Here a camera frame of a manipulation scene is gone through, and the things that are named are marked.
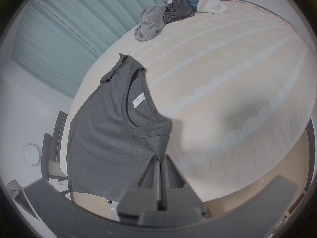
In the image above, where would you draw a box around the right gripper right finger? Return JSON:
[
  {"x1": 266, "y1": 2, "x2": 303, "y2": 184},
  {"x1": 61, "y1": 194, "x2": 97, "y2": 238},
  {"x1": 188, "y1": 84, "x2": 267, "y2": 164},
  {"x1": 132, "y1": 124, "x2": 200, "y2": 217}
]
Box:
[{"x1": 163, "y1": 155, "x2": 208, "y2": 218}]

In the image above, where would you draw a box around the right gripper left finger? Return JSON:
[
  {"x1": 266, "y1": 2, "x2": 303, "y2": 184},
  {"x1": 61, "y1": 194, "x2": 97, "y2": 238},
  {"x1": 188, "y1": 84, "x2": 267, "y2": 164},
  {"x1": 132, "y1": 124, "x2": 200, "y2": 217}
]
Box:
[{"x1": 118, "y1": 156, "x2": 163, "y2": 219}]

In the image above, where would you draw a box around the black sleeveless top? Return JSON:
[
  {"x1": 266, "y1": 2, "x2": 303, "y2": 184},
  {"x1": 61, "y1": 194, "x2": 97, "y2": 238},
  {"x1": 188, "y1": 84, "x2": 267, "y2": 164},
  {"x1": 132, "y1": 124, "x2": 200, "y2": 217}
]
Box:
[{"x1": 66, "y1": 54, "x2": 173, "y2": 204}]

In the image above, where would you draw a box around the bed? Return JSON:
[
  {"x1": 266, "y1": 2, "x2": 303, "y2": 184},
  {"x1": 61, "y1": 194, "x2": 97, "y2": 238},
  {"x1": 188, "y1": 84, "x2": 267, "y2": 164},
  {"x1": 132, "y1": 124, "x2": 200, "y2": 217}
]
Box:
[{"x1": 61, "y1": 0, "x2": 317, "y2": 220}]

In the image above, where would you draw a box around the white trash bin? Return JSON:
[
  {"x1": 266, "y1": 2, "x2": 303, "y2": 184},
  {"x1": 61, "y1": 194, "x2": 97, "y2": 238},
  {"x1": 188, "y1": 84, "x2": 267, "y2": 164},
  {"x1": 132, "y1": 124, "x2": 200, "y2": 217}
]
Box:
[{"x1": 23, "y1": 144, "x2": 41, "y2": 166}]

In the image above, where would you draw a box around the blue-green curtain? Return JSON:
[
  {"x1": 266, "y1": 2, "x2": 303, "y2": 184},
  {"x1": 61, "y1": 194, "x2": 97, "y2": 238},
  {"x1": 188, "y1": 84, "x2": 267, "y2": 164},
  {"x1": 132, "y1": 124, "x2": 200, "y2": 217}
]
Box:
[
  {"x1": 11, "y1": 0, "x2": 101, "y2": 100},
  {"x1": 32, "y1": 0, "x2": 182, "y2": 58}
]

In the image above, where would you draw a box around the grey garment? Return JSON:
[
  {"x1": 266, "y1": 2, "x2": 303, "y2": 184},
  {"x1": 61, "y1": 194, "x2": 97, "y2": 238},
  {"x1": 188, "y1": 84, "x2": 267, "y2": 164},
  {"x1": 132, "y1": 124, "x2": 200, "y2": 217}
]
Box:
[{"x1": 134, "y1": 4, "x2": 169, "y2": 42}]

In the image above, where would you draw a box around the black shiny garment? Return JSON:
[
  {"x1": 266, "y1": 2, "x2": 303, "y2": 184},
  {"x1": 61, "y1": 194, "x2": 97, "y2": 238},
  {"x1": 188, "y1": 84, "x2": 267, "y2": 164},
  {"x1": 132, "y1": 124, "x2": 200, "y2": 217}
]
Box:
[{"x1": 162, "y1": 0, "x2": 196, "y2": 25}]

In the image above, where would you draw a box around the white garment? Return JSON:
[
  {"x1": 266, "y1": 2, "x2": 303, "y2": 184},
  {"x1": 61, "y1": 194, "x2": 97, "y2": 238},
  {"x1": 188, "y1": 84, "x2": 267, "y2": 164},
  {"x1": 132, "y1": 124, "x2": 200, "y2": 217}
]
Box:
[{"x1": 197, "y1": 0, "x2": 229, "y2": 15}]

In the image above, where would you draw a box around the dark blue garment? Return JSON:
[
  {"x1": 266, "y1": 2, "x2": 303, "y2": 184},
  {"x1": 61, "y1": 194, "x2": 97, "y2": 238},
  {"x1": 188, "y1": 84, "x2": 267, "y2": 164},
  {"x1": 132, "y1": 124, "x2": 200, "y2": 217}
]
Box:
[{"x1": 183, "y1": 0, "x2": 201, "y2": 11}]

